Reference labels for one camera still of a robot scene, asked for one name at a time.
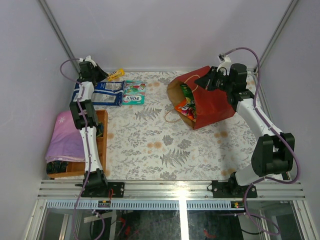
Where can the green snack bag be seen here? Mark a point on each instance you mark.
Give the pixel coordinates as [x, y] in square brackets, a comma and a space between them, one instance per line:
[187, 92]

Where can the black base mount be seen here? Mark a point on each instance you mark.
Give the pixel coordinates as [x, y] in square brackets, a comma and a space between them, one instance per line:
[112, 190]
[226, 190]

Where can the aluminium front rail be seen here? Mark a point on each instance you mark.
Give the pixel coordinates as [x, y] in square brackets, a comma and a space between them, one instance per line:
[171, 190]

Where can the blue chips bag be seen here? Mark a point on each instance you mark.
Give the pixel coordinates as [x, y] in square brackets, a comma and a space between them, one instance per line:
[105, 93]

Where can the wooden organizer tray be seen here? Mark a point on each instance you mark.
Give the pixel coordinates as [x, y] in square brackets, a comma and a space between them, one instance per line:
[63, 169]

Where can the yellow M&M's candy pack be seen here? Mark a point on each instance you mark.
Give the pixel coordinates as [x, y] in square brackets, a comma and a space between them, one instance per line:
[116, 75]

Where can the orange candy bag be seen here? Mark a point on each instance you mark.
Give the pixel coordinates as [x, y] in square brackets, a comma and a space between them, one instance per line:
[187, 108]

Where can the pink folded cloth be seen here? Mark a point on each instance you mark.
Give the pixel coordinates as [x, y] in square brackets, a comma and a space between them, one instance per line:
[66, 142]

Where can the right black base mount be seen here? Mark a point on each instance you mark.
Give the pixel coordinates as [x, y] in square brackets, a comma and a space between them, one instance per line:
[226, 190]

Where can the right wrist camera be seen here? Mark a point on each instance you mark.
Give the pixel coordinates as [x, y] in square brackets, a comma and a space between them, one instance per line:
[225, 62]

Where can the white slotted cable duct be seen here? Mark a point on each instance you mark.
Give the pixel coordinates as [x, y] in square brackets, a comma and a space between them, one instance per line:
[119, 204]

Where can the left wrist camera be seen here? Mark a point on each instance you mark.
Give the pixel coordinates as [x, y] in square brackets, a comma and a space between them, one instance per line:
[88, 59]

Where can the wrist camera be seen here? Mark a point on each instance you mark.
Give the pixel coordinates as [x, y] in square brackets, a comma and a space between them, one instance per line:
[225, 62]
[88, 59]

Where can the red paper bag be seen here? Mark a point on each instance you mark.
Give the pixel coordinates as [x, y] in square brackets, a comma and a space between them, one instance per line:
[210, 106]

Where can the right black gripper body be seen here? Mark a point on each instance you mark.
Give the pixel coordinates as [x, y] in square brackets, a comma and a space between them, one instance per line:
[220, 82]

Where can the green Fox's candy bag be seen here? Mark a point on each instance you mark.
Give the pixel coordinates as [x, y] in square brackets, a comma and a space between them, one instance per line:
[134, 93]

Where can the dark patterned cloth in tray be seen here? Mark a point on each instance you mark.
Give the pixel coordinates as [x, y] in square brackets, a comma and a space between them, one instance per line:
[100, 130]

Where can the floral table mat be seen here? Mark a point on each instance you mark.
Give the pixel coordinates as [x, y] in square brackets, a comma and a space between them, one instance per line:
[151, 142]

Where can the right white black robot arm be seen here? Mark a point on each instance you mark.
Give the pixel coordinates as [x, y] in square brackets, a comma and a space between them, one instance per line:
[273, 153]

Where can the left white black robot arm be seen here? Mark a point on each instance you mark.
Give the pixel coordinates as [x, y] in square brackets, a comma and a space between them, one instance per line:
[86, 121]

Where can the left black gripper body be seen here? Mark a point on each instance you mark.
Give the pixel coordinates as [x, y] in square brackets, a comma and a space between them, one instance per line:
[97, 72]

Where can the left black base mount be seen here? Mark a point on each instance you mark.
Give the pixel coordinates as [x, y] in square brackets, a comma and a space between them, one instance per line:
[112, 190]

